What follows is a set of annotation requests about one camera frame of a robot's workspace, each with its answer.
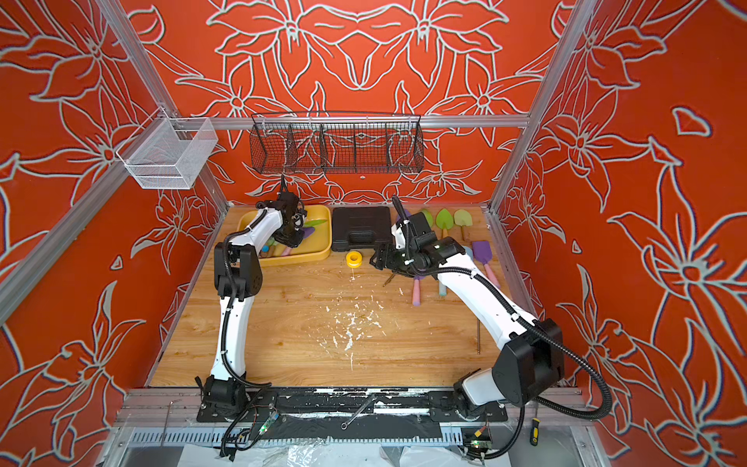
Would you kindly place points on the clear mesh wall basket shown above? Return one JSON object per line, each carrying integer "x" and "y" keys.
{"x": 168, "y": 154}

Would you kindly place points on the small green shovel wooden handle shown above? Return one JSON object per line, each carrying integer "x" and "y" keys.
{"x": 314, "y": 223}

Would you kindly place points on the purple square shovel pink handle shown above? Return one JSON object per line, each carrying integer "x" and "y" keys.
{"x": 483, "y": 254}

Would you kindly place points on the pink handled tool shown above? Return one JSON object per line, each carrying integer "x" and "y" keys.
{"x": 416, "y": 291}

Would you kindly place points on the hex key on table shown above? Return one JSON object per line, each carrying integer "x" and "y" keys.
{"x": 479, "y": 337}

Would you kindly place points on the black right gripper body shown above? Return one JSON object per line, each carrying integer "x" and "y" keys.
{"x": 405, "y": 260}

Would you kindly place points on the yellow storage box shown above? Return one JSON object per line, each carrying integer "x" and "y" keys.
{"x": 309, "y": 245}

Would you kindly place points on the wrench on base rail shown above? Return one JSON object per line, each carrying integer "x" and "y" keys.
{"x": 370, "y": 400}

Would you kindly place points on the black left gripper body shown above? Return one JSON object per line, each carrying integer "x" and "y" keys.
{"x": 290, "y": 235}

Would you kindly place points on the black plastic tool case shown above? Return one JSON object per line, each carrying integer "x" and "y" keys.
{"x": 360, "y": 228}

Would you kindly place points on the yellow tape roll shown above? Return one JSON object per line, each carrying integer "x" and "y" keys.
{"x": 354, "y": 259}

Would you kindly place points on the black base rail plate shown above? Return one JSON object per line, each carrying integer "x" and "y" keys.
{"x": 428, "y": 404}

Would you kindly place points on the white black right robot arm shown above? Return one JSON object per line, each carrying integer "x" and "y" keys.
{"x": 531, "y": 351}

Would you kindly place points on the black wire wall basket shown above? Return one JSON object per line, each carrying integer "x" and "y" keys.
{"x": 342, "y": 143}

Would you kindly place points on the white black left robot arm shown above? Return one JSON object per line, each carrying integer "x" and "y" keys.
{"x": 238, "y": 279}

